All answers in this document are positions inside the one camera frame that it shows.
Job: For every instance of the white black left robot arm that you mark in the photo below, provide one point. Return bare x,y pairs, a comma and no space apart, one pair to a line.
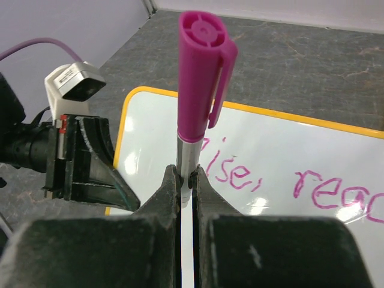
9,102

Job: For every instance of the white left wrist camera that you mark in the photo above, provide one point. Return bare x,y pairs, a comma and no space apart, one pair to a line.
69,87

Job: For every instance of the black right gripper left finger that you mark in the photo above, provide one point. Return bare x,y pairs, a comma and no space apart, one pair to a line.
163,208

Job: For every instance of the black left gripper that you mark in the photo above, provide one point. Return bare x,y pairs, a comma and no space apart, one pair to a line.
61,147

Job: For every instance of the white purple marker pen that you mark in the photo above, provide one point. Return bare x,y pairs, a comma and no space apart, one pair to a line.
206,59

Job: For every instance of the yellow-framed whiteboard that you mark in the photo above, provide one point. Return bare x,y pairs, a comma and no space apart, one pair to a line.
265,162

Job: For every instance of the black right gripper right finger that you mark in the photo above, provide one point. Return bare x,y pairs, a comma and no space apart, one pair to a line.
207,206

